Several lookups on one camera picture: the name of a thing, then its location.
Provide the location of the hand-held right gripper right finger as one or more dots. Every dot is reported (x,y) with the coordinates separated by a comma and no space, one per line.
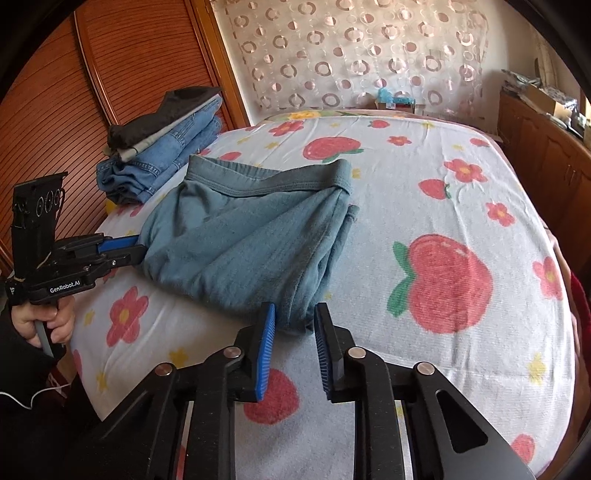
(325,350)

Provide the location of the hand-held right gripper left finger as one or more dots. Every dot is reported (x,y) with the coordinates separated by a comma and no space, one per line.
(263,350)

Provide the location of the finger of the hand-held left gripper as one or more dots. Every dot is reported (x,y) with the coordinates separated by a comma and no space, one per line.
(117,243)
(131,258)

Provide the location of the teal pants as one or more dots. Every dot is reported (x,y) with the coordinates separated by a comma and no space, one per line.
(240,240)

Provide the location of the person's left hand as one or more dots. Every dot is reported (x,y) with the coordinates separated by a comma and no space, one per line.
(60,323)

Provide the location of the stack of folded clothes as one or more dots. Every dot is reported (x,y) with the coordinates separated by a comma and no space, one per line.
(134,182)
(157,120)

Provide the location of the beige folded garment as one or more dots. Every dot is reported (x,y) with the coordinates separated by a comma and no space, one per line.
(143,146)

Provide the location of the light blue folded jeans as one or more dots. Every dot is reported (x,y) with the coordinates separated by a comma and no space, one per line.
(184,138)

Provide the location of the flower print bed sheet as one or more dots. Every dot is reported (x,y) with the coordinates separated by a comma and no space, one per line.
(461,240)

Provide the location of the wooden wardrobe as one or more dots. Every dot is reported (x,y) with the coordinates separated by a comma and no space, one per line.
(92,69)

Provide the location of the yellow floral blanket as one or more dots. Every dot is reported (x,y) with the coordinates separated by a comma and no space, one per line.
(314,113)

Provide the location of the red box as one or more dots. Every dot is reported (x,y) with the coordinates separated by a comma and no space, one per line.
(411,105)

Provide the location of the wooden cabinet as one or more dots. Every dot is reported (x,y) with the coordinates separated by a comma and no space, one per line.
(540,147)

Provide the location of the circle patterned curtain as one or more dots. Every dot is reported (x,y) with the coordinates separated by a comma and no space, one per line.
(351,50)

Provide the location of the cardboard box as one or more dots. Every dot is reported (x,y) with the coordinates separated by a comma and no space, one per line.
(549,99)

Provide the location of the beige window curtain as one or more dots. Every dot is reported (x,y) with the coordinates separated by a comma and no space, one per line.
(547,62)

